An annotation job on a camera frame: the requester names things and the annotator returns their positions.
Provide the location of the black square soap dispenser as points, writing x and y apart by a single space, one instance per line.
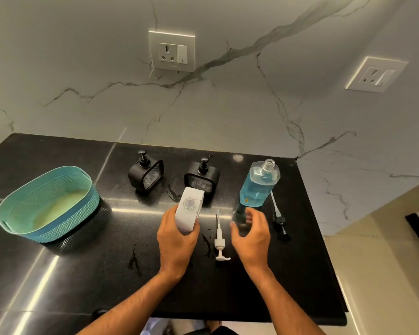
202 174
144 172

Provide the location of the white square soap dispenser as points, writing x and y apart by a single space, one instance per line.
188 214

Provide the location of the person's right forearm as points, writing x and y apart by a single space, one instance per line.
282 303

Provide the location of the person's left thumb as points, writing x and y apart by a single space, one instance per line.
195 230

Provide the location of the person's left forearm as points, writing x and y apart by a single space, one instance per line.
139 303

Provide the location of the person's right thumb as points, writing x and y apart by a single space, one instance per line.
235 230

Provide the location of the person's right hand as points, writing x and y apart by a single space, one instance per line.
253 244

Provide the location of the black pump with white tube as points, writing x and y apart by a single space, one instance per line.
280 223

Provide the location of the white wall socket plate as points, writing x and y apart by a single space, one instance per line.
375 74

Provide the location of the white wall socket with switch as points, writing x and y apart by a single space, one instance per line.
171 51

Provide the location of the black cabinet knob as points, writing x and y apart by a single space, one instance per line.
99 313

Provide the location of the clear bottle of blue liquid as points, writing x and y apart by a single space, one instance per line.
258 186

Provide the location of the person's left hand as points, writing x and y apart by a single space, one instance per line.
174 247

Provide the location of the teal woven plastic basket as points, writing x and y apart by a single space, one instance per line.
43 205

